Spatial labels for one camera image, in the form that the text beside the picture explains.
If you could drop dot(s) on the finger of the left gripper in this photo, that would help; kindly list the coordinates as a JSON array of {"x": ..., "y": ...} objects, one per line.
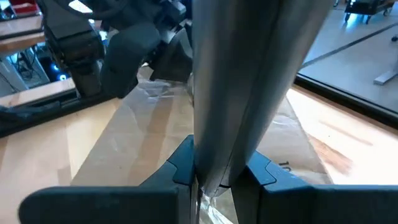
[
  {"x": 174, "y": 59},
  {"x": 130, "y": 59}
]

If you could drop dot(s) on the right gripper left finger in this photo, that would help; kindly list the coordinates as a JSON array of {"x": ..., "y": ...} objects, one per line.
[{"x": 124, "y": 205}]

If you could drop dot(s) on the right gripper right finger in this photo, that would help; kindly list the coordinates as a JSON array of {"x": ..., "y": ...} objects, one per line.
[{"x": 311, "y": 205}]

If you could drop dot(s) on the brown cardboard box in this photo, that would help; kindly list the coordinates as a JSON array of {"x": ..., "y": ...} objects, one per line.
[{"x": 140, "y": 140}]

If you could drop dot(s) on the silver utility knife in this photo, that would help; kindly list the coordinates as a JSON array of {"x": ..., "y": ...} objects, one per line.
[{"x": 248, "y": 93}]

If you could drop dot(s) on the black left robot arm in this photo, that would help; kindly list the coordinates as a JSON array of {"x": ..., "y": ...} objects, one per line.
[{"x": 71, "y": 46}]

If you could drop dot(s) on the red plastic bin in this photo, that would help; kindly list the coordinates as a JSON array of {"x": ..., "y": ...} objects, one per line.
[{"x": 25, "y": 7}]

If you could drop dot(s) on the background wooden table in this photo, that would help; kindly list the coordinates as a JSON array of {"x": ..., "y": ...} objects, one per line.
[{"x": 18, "y": 29}]

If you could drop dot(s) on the grey desk foot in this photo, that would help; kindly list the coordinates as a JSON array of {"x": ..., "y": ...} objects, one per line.
[{"x": 385, "y": 77}]

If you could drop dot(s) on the black wheeled cart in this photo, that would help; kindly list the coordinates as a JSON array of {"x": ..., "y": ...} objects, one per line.
[{"x": 367, "y": 6}]

